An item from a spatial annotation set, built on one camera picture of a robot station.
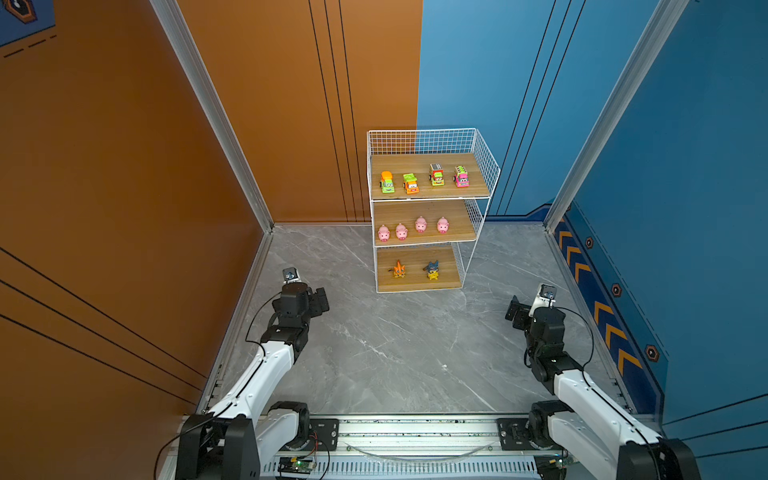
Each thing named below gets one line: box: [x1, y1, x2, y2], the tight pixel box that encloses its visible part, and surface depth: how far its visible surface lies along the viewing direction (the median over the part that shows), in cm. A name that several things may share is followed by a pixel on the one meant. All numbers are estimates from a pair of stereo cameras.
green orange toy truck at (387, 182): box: [379, 170, 395, 194], surface depth 71 cm
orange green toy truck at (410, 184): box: [402, 173, 420, 195], surface depth 71 cm
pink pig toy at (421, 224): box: [415, 215, 428, 233], surface depth 86 cm
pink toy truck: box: [454, 165, 471, 188], surface depth 73 cm
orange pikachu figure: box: [388, 259, 406, 278], surface depth 101 cm
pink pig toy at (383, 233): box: [378, 224, 391, 243], surface depth 84 cm
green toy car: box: [428, 163, 445, 187], surface depth 74 cm
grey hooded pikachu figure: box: [422, 260, 439, 281], surface depth 101 cm
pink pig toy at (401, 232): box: [396, 223, 408, 241], surface depth 84 cm
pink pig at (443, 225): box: [437, 216, 450, 235], surface depth 85 cm
